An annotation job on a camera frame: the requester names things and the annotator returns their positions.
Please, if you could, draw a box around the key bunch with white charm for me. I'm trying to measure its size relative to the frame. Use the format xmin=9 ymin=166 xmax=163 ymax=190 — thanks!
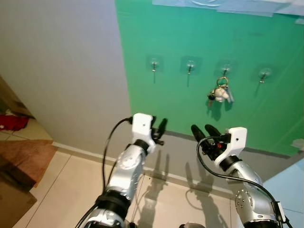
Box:
xmin=208 ymin=77 xmax=234 ymax=106

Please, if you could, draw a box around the clear adhesive metal hook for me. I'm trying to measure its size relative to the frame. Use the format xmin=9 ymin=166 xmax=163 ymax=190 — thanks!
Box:
xmin=146 ymin=55 xmax=163 ymax=73
xmin=256 ymin=66 xmax=274 ymax=85
xmin=216 ymin=61 xmax=237 ymax=79
xmin=180 ymin=56 xmax=202 ymax=75

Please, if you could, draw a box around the small white tape piece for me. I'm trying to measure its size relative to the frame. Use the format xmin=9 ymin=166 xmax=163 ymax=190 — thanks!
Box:
xmin=292 ymin=139 xmax=304 ymax=152

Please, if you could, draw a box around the light blue panel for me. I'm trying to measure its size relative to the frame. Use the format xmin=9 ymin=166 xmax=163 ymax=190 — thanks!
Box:
xmin=261 ymin=159 xmax=304 ymax=228

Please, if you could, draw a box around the white tape strip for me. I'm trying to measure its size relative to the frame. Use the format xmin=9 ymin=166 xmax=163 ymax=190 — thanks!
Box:
xmin=152 ymin=0 xmax=304 ymax=17

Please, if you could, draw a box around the brown wooden furniture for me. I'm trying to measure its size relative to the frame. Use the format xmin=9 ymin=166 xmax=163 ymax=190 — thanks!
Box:
xmin=0 ymin=140 xmax=58 ymax=190

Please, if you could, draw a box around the red cloth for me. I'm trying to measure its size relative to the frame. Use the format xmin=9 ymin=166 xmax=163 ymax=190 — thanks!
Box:
xmin=0 ymin=114 xmax=29 ymax=131

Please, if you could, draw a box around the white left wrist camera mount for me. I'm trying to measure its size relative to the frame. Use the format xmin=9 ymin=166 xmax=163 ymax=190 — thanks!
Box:
xmin=132 ymin=113 xmax=156 ymax=153

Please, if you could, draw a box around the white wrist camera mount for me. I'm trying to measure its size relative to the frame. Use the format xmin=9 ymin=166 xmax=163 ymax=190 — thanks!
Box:
xmin=214 ymin=127 xmax=247 ymax=167
xmin=132 ymin=113 xmax=156 ymax=153

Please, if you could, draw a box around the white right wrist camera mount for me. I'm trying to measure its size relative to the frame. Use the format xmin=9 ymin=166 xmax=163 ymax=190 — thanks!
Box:
xmin=214 ymin=127 xmax=247 ymax=167

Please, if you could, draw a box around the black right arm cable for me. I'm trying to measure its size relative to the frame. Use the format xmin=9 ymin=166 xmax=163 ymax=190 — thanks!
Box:
xmin=196 ymin=138 xmax=293 ymax=228

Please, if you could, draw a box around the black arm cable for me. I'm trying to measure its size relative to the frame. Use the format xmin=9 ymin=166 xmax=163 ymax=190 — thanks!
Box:
xmin=101 ymin=117 xmax=133 ymax=195
xmin=196 ymin=138 xmax=293 ymax=228

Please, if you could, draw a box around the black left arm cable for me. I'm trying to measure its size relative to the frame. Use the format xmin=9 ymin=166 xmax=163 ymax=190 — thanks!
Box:
xmin=101 ymin=117 xmax=133 ymax=195

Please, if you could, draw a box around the green wall sheet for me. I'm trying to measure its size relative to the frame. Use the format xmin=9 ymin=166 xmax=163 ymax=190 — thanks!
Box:
xmin=115 ymin=0 xmax=304 ymax=156

